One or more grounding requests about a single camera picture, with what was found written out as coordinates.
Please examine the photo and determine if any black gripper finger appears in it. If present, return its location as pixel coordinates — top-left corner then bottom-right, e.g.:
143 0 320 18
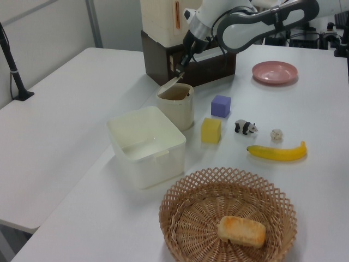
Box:
176 54 189 78
179 56 192 79

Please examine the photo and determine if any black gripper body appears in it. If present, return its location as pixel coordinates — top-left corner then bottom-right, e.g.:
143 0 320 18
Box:
182 29 210 59

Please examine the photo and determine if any beige dustbin lid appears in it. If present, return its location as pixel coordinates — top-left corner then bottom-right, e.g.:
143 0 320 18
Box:
158 76 183 96

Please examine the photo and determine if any beige round dustbin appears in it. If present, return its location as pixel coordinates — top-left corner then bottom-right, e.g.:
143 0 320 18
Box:
155 83 196 132

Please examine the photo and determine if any brown plastic drawer cabinet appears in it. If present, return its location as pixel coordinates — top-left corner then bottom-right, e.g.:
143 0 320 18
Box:
140 29 238 87

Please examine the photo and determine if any cream plastic drawer cabinet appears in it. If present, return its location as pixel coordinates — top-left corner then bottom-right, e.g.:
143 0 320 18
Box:
140 0 204 47

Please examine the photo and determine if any purple foam cube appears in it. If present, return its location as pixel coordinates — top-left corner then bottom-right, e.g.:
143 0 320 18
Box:
210 94 232 118

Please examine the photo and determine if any yellow foam cube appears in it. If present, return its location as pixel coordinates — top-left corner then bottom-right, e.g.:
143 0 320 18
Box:
200 117 222 144

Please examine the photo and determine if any pink plastic plate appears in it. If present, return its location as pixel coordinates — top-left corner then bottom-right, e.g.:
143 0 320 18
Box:
251 61 299 85

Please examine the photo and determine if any toy panda figure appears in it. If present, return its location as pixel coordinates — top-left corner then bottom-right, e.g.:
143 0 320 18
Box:
234 119 258 136

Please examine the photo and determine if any white square plastic box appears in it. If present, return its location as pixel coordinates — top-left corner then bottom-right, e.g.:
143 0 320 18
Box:
106 105 188 190

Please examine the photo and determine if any black computer equipment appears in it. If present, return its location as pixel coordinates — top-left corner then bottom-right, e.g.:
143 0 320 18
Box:
288 26 328 50

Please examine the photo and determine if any yellow toy banana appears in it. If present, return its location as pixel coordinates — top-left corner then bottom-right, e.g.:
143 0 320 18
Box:
246 140 308 162

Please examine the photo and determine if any black keyboard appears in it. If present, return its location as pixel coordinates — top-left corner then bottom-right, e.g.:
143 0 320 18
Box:
333 12 347 28

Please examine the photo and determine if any woven wicker basket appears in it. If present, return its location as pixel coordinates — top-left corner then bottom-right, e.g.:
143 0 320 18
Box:
159 166 298 262

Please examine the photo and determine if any toy bread loaf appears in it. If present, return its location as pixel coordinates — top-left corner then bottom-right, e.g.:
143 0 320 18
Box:
217 215 267 248

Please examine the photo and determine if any black clamp mount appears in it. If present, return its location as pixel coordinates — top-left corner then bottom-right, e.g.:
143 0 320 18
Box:
333 26 349 58

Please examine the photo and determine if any black camera stand pole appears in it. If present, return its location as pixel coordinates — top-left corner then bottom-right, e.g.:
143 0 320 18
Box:
0 21 35 102

